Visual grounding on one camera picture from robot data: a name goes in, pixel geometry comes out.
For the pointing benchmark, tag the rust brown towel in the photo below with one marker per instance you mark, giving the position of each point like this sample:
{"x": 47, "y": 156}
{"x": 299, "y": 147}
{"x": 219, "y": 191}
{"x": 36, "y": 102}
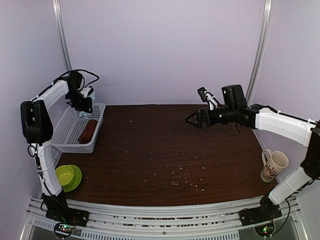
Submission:
{"x": 88, "y": 132}

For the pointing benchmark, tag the left aluminium corner post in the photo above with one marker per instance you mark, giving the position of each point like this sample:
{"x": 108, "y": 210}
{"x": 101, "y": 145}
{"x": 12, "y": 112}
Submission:
{"x": 61, "y": 33}

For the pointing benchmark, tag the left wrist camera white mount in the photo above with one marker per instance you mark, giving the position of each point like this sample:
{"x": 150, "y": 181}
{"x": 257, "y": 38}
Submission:
{"x": 88, "y": 92}

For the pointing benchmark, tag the aluminium front rail frame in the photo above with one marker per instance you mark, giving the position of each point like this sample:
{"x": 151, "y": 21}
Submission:
{"x": 217, "y": 221}

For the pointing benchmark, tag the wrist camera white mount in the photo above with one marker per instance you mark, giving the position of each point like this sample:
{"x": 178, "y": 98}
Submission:
{"x": 207, "y": 97}
{"x": 88, "y": 92}

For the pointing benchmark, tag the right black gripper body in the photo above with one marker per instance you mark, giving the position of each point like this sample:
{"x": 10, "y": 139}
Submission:
{"x": 229, "y": 116}

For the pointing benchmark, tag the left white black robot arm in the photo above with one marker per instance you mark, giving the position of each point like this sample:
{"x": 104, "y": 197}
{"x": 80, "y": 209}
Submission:
{"x": 38, "y": 130}

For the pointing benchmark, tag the green bowl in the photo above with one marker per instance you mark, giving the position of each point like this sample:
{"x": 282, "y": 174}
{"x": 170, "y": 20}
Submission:
{"x": 65, "y": 175}

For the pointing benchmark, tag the right round circuit board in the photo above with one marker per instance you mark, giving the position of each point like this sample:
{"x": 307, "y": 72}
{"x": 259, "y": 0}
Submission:
{"x": 264, "y": 230}

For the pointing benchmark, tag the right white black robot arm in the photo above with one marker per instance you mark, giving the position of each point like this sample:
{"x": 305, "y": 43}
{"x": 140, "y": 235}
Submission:
{"x": 265, "y": 118}

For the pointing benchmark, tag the round circuit board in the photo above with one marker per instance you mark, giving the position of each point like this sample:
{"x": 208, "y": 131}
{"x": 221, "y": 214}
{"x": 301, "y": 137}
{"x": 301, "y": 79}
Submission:
{"x": 62, "y": 230}
{"x": 264, "y": 230}

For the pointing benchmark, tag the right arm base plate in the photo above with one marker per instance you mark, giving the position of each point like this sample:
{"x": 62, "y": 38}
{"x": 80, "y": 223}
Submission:
{"x": 256, "y": 215}

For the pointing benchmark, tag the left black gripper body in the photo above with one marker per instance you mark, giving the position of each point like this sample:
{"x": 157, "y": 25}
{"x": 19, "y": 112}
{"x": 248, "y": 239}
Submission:
{"x": 77, "y": 102}

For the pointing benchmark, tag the green plate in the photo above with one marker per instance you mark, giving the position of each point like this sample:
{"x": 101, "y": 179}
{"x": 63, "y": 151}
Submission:
{"x": 77, "y": 179}

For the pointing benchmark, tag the white perforated plastic basket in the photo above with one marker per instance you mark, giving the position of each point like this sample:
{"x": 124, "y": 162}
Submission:
{"x": 70, "y": 127}

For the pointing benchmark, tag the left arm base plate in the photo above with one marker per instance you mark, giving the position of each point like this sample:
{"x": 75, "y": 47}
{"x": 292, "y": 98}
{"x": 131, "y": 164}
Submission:
{"x": 71, "y": 216}

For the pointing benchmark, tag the light blue towel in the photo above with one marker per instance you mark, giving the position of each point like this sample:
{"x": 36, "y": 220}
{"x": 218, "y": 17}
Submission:
{"x": 87, "y": 115}

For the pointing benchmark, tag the aluminium corner post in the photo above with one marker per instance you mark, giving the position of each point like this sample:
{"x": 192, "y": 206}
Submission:
{"x": 261, "y": 47}
{"x": 61, "y": 33}

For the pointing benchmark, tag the patterned paper cup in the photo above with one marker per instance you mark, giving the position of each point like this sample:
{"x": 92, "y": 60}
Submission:
{"x": 274, "y": 162}

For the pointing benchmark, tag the right aluminium corner post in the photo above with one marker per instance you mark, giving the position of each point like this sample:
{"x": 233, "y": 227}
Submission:
{"x": 261, "y": 47}

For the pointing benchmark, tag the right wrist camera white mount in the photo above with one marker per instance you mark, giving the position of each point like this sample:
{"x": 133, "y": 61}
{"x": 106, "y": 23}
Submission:
{"x": 207, "y": 97}

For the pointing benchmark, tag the left round circuit board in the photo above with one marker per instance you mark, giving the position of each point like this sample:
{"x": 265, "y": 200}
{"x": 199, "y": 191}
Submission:
{"x": 62, "y": 230}

